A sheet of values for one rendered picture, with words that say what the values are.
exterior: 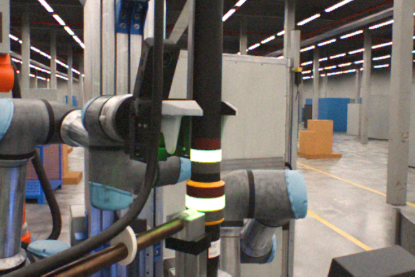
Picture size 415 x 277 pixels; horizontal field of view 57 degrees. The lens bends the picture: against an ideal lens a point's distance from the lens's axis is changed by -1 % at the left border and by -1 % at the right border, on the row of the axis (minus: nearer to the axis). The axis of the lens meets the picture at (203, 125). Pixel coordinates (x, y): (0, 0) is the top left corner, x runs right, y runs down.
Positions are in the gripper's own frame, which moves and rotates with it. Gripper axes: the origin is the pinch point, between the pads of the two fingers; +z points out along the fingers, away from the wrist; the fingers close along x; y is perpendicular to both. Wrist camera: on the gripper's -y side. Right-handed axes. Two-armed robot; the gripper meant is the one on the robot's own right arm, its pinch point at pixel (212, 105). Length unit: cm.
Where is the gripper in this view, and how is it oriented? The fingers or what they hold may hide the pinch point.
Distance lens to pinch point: 41.2
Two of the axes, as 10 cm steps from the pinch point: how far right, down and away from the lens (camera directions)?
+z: 5.7, 0.5, -8.2
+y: -0.1, 10.0, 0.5
